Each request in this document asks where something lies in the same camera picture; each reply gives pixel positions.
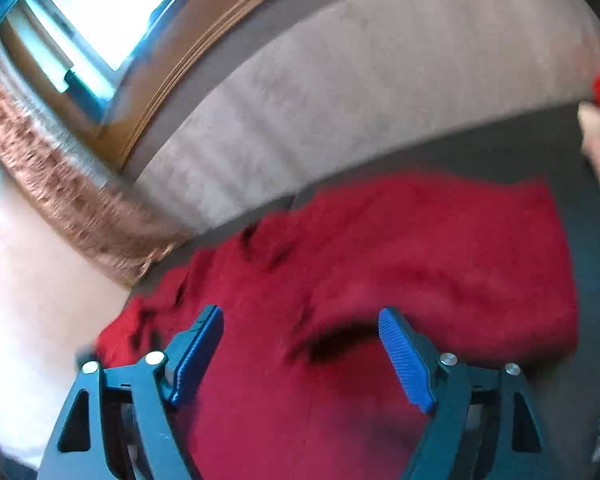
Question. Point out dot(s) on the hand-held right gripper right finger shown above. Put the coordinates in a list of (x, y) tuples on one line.
[(405, 360)]

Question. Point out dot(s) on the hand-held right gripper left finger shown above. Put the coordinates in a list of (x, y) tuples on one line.
[(192, 360)]

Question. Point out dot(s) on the red garment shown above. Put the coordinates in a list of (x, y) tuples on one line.
[(380, 250)]

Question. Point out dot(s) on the brown patterned curtain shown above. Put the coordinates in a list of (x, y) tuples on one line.
[(55, 185)]

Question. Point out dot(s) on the dark grey upholstered surface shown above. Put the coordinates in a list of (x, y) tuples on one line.
[(530, 150)]

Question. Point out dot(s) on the wooden framed window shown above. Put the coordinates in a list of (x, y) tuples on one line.
[(105, 5)]

